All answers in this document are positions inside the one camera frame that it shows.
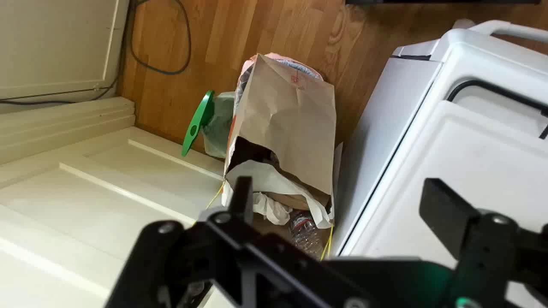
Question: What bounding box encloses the black power cable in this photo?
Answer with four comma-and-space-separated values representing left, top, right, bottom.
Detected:
128, 0, 193, 77

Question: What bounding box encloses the crumpled white paper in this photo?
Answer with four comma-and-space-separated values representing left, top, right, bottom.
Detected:
220, 159, 335, 229

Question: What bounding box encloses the white panelled door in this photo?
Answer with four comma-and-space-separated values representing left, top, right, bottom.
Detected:
0, 96, 229, 308

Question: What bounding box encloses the white gas stove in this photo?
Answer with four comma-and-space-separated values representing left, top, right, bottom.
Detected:
332, 19, 548, 308

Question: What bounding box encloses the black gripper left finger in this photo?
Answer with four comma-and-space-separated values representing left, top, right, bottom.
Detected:
206, 174, 270, 246

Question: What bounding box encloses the white cabinet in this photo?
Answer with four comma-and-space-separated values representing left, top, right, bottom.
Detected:
0, 0, 129, 106

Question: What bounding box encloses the crushed plastic bottle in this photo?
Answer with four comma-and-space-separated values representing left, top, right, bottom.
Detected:
284, 210, 332, 260

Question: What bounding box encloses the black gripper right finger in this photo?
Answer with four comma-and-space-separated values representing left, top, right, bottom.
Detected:
417, 176, 518, 270

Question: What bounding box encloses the green plastic tool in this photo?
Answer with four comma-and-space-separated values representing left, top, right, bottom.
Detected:
179, 91, 217, 159

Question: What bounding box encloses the brown paper bag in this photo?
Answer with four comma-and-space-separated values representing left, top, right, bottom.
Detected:
220, 51, 338, 229

